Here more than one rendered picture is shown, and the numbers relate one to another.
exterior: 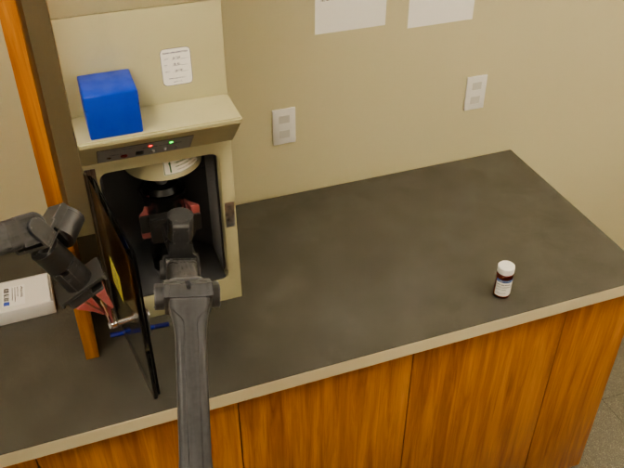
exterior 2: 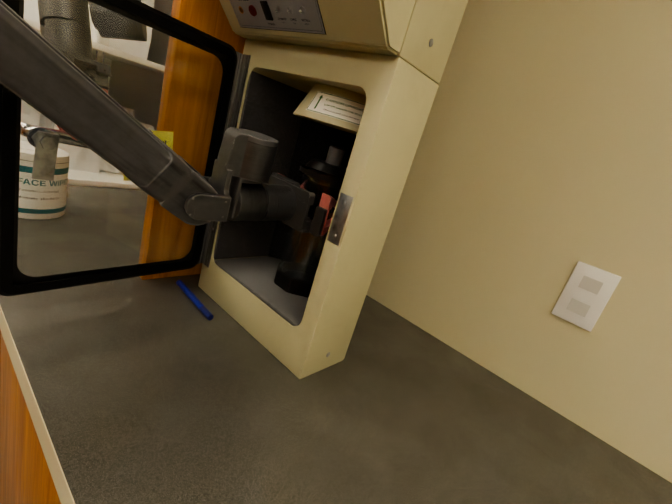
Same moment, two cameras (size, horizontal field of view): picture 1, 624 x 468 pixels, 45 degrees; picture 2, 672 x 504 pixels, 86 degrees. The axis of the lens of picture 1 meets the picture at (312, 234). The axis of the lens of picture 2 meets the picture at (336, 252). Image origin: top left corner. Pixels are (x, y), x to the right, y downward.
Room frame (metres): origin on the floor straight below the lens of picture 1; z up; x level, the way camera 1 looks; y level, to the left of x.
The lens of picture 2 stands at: (1.18, -0.22, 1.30)
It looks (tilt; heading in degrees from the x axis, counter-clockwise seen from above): 17 degrees down; 57
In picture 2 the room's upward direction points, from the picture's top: 17 degrees clockwise
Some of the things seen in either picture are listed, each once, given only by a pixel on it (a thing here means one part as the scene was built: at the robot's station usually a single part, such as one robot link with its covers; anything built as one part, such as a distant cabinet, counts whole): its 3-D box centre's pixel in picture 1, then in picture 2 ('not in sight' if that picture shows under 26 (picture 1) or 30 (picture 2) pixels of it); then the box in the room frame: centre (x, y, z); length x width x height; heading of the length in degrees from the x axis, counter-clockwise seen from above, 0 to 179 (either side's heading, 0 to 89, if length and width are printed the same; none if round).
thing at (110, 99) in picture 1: (110, 103); not in sight; (1.31, 0.39, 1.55); 0.10 x 0.10 x 0.09; 20
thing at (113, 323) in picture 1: (117, 311); not in sight; (1.11, 0.39, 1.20); 0.10 x 0.05 x 0.03; 27
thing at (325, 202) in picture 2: (183, 213); (321, 210); (1.48, 0.31, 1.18); 0.09 x 0.07 x 0.07; 20
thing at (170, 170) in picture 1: (161, 149); (348, 113); (1.50, 0.34, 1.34); 0.18 x 0.18 x 0.05
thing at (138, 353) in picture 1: (122, 288); (130, 157); (1.19, 0.39, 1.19); 0.30 x 0.01 x 0.40; 27
